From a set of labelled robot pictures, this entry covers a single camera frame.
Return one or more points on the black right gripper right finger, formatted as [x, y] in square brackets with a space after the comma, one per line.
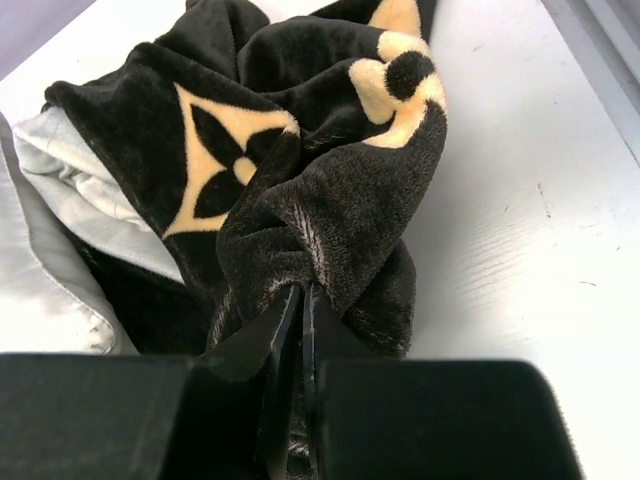
[374, 418]

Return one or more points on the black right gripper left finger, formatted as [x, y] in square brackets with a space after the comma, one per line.
[150, 415]

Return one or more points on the black floral pillowcase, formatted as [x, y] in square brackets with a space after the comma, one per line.
[265, 158]

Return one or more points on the white pillow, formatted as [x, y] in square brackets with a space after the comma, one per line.
[81, 272]

